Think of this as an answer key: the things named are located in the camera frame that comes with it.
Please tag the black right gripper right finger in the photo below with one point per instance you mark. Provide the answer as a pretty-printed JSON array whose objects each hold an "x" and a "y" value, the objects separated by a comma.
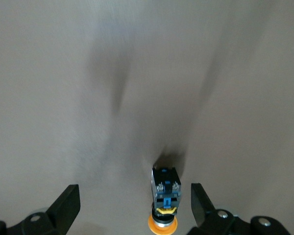
[{"x": 200, "y": 205}]

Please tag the black button with yellow cap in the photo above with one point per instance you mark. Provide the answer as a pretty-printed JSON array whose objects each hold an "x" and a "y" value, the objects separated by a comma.
[{"x": 165, "y": 193}]

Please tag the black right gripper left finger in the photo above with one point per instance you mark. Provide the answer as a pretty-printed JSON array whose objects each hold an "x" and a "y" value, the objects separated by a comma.
[{"x": 63, "y": 208}]

